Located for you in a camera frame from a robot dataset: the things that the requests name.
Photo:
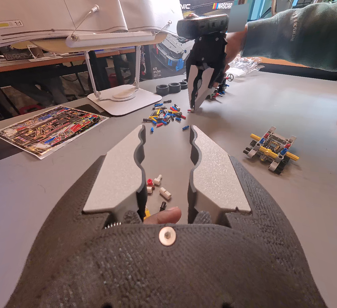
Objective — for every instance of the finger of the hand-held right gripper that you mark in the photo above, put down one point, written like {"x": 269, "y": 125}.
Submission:
{"x": 205, "y": 87}
{"x": 192, "y": 81}

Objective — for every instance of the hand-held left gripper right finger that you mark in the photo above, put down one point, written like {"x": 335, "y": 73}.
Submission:
{"x": 218, "y": 181}

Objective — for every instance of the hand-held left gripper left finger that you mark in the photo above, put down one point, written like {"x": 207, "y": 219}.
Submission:
{"x": 115, "y": 181}

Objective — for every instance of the small grey lego differential assembly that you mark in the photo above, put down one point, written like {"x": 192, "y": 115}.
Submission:
{"x": 271, "y": 147}

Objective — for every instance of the lego instruction booklet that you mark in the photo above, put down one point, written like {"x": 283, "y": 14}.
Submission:
{"x": 39, "y": 10}
{"x": 52, "y": 129}

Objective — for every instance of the person's right forearm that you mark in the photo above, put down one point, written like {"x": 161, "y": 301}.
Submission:
{"x": 289, "y": 37}

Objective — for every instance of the black lego tyre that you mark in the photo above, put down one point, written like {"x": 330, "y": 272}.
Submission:
{"x": 174, "y": 87}
{"x": 183, "y": 85}
{"x": 162, "y": 89}

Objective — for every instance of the black lego car chassis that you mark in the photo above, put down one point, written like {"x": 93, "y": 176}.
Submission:
{"x": 222, "y": 87}

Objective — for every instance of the lego set box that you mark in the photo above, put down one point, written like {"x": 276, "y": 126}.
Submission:
{"x": 158, "y": 72}

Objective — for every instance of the person's right hand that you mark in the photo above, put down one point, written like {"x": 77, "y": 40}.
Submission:
{"x": 234, "y": 45}

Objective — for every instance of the person's left hand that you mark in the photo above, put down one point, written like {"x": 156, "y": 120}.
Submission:
{"x": 164, "y": 216}

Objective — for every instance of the clear plastic bag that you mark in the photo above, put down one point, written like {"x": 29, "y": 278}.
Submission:
{"x": 244, "y": 63}

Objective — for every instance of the pile of blue yellow pins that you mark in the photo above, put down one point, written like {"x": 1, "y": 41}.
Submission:
{"x": 164, "y": 116}

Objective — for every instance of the pile of white red connectors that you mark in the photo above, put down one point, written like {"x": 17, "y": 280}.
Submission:
{"x": 164, "y": 192}

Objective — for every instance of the white book stand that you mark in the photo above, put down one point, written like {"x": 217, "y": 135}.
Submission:
{"x": 123, "y": 100}

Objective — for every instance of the wooden workbench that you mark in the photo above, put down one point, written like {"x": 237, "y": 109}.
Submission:
{"x": 279, "y": 63}

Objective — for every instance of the red storage bin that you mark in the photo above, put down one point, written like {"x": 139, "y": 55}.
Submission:
{"x": 29, "y": 109}

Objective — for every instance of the wooden side table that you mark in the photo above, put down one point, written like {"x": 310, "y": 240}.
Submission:
{"x": 79, "y": 56}

